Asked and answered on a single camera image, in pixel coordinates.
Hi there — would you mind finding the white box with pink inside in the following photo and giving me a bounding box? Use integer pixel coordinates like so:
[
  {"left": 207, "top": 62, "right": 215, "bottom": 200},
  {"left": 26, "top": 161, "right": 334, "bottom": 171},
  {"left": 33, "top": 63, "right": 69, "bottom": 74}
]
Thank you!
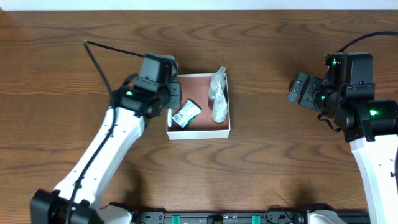
[{"left": 166, "top": 73, "right": 231, "bottom": 140}]

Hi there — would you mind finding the green white soap packet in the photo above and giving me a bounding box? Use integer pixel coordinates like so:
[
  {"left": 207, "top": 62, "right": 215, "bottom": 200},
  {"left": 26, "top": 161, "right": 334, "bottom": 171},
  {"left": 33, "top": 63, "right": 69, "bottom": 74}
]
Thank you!
[{"left": 172, "top": 100, "right": 201, "bottom": 129}]

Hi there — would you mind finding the clear spray bottle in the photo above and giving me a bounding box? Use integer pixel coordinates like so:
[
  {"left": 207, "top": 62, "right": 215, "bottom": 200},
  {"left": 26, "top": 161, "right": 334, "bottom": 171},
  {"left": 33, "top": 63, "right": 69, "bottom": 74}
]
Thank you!
[{"left": 208, "top": 66, "right": 226, "bottom": 110}]

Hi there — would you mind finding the white leaf-print shampoo tube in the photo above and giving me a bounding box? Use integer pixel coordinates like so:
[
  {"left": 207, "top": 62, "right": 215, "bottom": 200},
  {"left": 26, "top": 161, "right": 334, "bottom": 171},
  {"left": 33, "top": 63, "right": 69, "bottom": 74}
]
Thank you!
[{"left": 212, "top": 83, "right": 228, "bottom": 123}]

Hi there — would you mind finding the green white toothbrush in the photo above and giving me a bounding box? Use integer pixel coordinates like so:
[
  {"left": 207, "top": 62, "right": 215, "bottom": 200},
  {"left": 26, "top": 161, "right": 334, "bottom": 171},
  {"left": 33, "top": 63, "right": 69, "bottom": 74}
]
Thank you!
[{"left": 167, "top": 108, "right": 172, "bottom": 128}]

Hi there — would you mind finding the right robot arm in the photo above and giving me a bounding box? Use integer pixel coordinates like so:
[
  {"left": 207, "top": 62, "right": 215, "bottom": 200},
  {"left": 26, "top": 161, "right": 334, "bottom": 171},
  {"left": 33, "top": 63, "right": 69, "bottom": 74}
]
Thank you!
[{"left": 287, "top": 72, "right": 397, "bottom": 223}]

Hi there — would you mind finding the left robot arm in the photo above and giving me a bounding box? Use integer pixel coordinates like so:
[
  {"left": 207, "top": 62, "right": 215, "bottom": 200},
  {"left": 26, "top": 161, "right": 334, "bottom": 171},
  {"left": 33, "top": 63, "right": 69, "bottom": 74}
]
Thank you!
[{"left": 30, "top": 82, "right": 182, "bottom": 223}]

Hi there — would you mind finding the left black cable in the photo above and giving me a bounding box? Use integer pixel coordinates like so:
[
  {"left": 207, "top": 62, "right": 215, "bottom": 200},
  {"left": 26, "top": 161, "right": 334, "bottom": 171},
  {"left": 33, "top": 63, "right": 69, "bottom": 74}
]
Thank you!
[{"left": 63, "top": 39, "right": 147, "bottom": 224}]

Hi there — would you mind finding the black cable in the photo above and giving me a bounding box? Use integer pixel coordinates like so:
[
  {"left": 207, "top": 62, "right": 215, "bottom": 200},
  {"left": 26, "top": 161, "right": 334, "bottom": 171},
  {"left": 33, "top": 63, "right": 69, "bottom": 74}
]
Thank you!
[
  {"left": 63, "top": 39, "right": 147, "bottom": 224},
  {"left": 336, "top": 30, "right": 398, "bottom": 54}
]

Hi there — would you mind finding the right black cable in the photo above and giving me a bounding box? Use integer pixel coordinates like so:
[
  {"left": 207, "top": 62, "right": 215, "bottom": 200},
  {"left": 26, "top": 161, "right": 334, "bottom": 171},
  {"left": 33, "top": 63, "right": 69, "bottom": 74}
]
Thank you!
[{"left": 336, "top": 30, "right": 398, "bottom": 54}]

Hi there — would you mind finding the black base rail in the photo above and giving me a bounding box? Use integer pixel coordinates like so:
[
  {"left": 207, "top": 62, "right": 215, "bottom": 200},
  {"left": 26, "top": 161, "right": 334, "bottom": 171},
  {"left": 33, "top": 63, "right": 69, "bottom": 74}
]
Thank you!
[{"left": 102, "top": 210, "right": 371, "bottom": 224}]

